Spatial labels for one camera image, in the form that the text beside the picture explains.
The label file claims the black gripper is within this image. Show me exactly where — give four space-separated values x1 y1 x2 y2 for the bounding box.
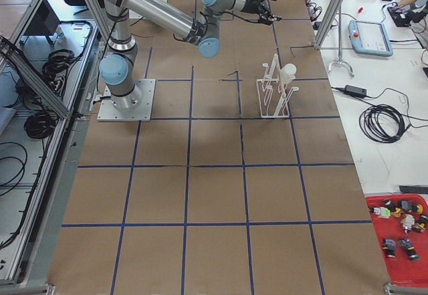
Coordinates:
242 0 281 25

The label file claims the white plastic cup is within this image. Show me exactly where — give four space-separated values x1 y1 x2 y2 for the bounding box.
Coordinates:
280 64 297 84

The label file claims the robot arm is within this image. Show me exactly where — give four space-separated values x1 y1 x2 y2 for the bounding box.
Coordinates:
104 0 276 119

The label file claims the metal grabber claw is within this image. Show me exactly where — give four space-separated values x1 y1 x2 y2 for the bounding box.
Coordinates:
327 60 354 78

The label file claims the teach pendant tablet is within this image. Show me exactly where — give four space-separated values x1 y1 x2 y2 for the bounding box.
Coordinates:
348 20 393 57

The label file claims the black power adapter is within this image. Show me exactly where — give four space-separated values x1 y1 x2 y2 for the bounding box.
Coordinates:
344 85 367 98

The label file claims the red parts bin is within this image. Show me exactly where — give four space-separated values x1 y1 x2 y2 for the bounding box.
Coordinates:
366 194 427 288

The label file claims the aluminium frame post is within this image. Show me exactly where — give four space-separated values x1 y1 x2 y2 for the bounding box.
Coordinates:
314 0 343 50

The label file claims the wooden dowel rack handle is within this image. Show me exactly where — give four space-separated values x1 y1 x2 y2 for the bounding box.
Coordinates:
272 54 288 98

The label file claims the white wire cup rack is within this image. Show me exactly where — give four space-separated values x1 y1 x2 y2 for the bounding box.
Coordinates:
256 62 299 118

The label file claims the coiled black cable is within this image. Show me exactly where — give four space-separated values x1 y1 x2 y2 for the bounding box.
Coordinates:
359 104 406 144

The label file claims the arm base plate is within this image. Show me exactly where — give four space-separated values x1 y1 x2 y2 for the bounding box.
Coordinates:
98 79 156 122

